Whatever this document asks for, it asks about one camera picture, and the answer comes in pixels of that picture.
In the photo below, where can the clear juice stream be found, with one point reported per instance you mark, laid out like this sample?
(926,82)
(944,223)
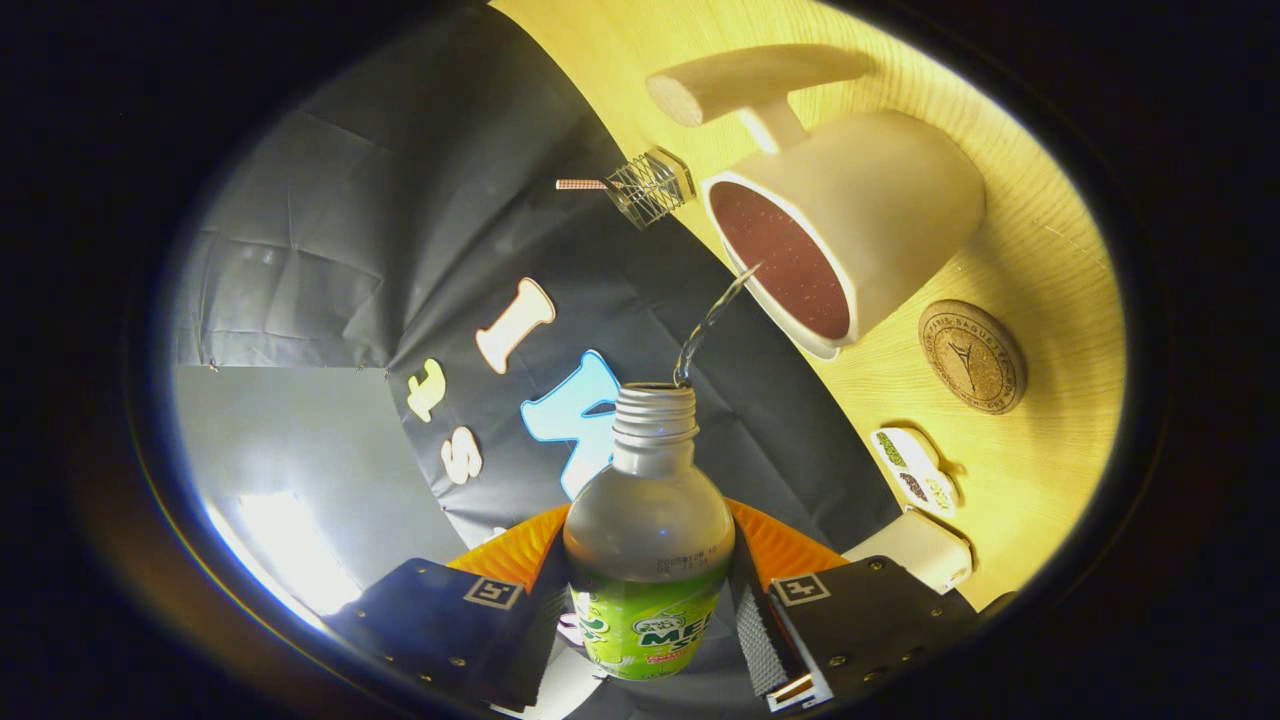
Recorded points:
(688,355)

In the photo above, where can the white divided dish of beans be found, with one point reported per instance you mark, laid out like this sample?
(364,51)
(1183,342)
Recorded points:
(915,470)

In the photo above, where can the silver green juice bottle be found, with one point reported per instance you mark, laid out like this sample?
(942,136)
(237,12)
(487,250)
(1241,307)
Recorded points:
(650,520)

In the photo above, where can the white toaster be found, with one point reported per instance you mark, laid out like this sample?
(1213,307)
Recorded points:
(915,548)

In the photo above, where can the round cork coaster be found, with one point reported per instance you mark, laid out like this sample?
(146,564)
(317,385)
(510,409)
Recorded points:
(972,357)

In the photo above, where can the wooden table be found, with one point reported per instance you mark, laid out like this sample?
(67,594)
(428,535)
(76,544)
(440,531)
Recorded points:
(1050,250)

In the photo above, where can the pink striped straw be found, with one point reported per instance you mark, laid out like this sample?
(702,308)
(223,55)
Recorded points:
(580,184)

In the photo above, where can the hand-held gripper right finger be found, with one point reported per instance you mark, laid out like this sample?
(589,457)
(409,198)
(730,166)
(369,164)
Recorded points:
(755,630)

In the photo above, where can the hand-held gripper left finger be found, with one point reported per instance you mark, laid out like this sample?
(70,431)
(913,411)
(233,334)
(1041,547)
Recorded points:
(540,640)

